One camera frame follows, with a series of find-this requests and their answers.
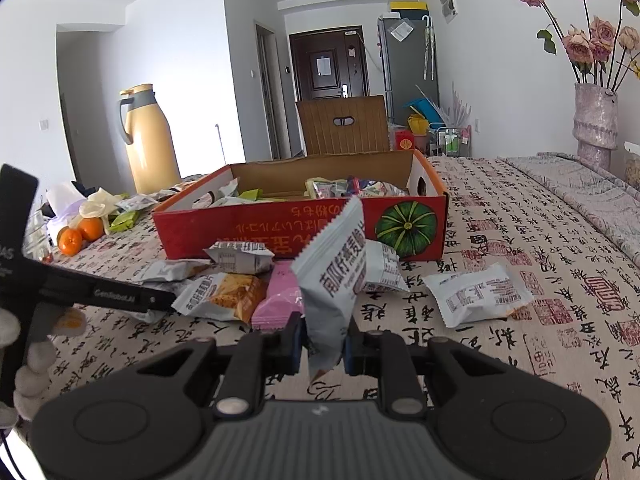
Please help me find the white dried grass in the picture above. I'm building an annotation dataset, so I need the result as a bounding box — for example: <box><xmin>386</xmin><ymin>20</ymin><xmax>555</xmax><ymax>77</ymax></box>
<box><xmin>440</xmin><ymin>85</ymin><xmax>473</xmax><ymax>128</ymax></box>

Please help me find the yellow thermos jug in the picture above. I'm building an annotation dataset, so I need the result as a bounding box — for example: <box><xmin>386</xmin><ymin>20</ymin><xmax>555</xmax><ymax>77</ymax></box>
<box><xmin>118</xmin><ymin>83</ymin><xmax>182</xmax><ymax>194</ymax></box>

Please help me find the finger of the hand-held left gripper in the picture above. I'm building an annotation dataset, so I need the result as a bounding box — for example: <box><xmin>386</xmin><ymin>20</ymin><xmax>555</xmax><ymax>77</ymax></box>
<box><xmin>15</xmin><ymin>259</ymin><xmax>175</xmax><ymax>312</ymax></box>

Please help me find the white crisp-print snack packet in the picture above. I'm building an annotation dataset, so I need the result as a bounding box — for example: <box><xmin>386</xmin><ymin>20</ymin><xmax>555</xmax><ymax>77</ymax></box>
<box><xmin>171</xmin><ymin>272</ymin><xmax>266</xmax><ymax>323</ymax></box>

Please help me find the grey refrigerator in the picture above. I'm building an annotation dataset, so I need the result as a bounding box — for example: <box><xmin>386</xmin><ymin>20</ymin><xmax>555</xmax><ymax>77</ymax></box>
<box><xmin>377</xmin><ymin>14</ymin><xmax>440</xmax><ymax>126</ymax></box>

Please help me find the dried pink rose bouquet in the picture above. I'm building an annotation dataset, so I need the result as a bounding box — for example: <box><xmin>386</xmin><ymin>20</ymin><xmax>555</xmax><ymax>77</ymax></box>
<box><xmin>507</xmin><ymin>0</ymin><xmax>640</xmax><ymax>93</ymax></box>

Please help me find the matte pink snack packet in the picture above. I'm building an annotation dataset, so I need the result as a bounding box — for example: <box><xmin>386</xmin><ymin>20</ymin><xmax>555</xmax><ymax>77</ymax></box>
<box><xmin>251</xmin><ymin>260</ymin><xmax>306</xmax><ymax>331</ymax></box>

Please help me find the pink glitter vase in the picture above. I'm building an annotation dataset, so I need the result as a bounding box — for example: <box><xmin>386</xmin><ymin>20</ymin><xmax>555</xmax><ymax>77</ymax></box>
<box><xmin>572</xmin><ymin>82</ymin><xmax>619</xmax><ymax>171</ymax></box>

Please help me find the clear drinking glass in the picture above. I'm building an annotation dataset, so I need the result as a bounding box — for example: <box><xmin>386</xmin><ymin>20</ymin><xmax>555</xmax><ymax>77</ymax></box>
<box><xmin>22</xmin><ymin>210</ymin><xmax>53</xmax><ymax>263</ymax></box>

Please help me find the person's left hand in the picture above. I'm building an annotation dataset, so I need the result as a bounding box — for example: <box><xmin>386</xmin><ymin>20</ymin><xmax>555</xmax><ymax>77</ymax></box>
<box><xmin>0</xmin><ymin>305</ymin><xmax>87</xmax><ymax>428</ymax></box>

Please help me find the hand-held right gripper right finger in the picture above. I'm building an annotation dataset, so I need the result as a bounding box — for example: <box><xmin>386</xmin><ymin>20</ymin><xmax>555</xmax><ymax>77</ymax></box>
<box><xmin>344</xmin><ymin>317</ymin><xmax>527</xmax><ymax>417</ymax></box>

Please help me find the silver printed snack packet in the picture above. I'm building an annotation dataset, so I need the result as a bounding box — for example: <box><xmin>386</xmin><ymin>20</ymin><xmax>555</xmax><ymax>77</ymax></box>
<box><xmin>202</xmin><ymin>241</ymin><xmax>274</xmax><ymax>275</ymax></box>

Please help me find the white grey-lettered snack packet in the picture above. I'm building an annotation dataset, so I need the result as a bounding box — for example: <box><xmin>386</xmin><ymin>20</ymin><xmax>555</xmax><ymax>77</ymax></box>
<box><xmin>291</xmin><ymin>196</ymin><xmax>368</xmax><ymax>386</ymax></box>

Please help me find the small white snack packet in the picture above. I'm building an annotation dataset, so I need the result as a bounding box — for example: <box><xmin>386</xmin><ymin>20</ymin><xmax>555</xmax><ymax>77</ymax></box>
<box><xmin>117</xmin><ymin>194</ymin><xmax>158</xmax><ymax>211</ymax></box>

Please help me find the orange fruit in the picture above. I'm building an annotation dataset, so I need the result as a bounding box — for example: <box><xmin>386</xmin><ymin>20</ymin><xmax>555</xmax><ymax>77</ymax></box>
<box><xmin>57</xmin><ymin>227</ymin><xmax>83</xmax><ymax>256</ymax></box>
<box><xmin>79</xmin><ymin>216</ymin><xmax>105</xmax><ymax>242</ymax></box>

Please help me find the folded white umbrella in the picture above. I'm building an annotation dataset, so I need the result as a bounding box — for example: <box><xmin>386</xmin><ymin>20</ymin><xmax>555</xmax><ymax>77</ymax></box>
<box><xmin>421</xmin><ymin>16</ymin><xmax>436</xmax><ymax>81</ymax></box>

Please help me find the brown cardboard panel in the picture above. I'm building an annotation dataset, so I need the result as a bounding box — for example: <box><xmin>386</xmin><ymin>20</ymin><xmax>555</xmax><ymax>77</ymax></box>
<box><xmin>296</xmin><ymin>95</ymin><xmax>392</xmax><ymax>157</ymax></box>

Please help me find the grey flat snack packet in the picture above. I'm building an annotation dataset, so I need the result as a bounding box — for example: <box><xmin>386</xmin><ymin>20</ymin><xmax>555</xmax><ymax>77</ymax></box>
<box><xmin>137</xmin><ymin>259</ymin><xmax>211</xmax><ymax>283</ymax></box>

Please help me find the clear storage jar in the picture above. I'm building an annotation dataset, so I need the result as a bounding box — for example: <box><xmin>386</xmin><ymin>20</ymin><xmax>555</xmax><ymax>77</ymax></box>
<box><xmin>622</xmin><ymin>142</ymin><xmax>640</xmax><ymax>186</ymax></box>

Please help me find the grey patterned cloth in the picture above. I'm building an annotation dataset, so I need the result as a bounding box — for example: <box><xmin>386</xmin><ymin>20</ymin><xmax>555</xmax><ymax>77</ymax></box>
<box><xmin>500</xmin><ymin>155</ymin><xmax>640</xmax><ymax>271</ymax></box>

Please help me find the white square snack packet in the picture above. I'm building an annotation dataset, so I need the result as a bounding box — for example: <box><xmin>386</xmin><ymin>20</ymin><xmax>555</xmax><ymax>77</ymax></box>
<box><xmin>357</xmin><ymin>240</ymin><xmax>411</xmax><ymax>293</ymax></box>

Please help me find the white tissue paper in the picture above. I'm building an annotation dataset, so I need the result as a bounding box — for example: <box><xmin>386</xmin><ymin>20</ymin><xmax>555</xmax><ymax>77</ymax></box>
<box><xmin>46</xmin><ymin>181</ymin><xmax>88</xmax><ymax>216</ymax></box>

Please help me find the pile of mixed snack packets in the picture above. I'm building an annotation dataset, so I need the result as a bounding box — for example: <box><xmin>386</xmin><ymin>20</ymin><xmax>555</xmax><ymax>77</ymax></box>
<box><xmin>305</xmin><ymin>175</ymin><xmax>408</xmax><ymax>200</ymax></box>

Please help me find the red cardboard box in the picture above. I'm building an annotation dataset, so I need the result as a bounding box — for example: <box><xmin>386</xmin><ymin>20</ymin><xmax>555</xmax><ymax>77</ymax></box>
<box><xmin>151</xmin><ymin>149</ymin><xmax>448</xmax><ymax>261</ymax></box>

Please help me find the dark brown door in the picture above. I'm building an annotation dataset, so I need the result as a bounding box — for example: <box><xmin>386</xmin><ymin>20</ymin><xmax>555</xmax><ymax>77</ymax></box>
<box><xmin>289</xmin><ymin>30</ymin><xmax>371</xmax><ymax>103</ymax></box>

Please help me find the yellow and black box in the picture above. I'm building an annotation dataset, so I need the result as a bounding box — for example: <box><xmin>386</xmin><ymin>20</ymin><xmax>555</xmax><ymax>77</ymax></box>
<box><xmin>390</xmin><ymin>1</ymin><xmax>430</xmax><ymax>17</ymax></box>

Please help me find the blue plastic bin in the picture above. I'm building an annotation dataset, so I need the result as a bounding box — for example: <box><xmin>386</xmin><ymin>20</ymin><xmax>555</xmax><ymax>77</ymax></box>
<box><xmin>405</xmin><ymin>99</ymin><xmax>438</xmax><ymax>121</ymax></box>

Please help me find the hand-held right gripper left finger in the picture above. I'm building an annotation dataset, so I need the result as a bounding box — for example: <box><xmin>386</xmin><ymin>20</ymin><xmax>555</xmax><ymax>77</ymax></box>
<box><xmin>114</xmin><ymin>312</ymin><xmax>305</xmax><ymax>419</ymax></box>

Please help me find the white labelled snack packet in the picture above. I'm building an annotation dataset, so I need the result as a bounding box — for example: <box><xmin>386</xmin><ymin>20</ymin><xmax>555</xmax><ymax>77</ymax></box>
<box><xmin>424</xmin><ymin>261</ymin><xmax>535</xmax><ymax>330</ymax></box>

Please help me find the wire rack with bottles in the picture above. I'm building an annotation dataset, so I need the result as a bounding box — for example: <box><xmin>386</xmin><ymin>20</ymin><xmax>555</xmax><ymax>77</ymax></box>
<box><xmin>427</xmin><ymin>127</ymin><xmax>471</xmax><ymax>158</ymax></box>

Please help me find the cream crumpled plastic bag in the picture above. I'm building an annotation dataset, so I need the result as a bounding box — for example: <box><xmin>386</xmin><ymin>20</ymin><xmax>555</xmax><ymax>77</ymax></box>
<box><xmin>80</xmin><ymin>187</ymin><xmax>126</xmax><ymax>221</ymax></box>

